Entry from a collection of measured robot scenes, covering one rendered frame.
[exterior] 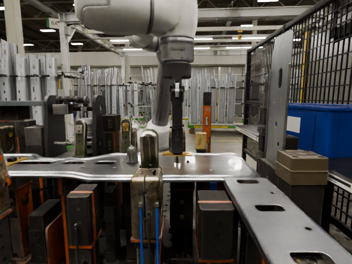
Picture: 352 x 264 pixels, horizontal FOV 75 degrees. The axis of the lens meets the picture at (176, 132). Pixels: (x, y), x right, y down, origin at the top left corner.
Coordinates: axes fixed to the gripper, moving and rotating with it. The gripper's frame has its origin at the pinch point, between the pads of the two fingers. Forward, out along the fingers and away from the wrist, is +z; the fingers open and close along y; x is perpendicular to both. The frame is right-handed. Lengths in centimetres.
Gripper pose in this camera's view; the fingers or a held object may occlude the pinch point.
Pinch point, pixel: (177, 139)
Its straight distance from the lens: 63.2
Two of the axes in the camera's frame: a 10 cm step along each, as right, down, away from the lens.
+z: 0.0, 9.9, 1.5
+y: -0.1, 1.5, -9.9
